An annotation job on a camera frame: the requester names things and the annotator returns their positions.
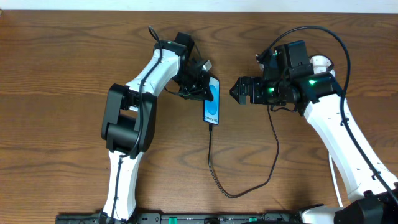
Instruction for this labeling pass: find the blue Samsung Galaxy smartphone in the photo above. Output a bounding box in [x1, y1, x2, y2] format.
[203, 77, 220, 125]

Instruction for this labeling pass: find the black USB charging cable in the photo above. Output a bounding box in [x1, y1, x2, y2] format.
[207, 54, 335, 199]

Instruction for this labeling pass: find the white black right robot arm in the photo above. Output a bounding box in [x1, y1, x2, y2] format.
[230, 40, 397, 223]

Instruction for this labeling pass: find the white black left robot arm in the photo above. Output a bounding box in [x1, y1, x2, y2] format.
[99, 32, 214, 223]

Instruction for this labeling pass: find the white USB wall charger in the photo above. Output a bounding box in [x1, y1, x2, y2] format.
[310, 54, 335, 76]

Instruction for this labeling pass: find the white power strip cord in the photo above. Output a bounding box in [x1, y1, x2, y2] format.
[328, 152, 345, 208]

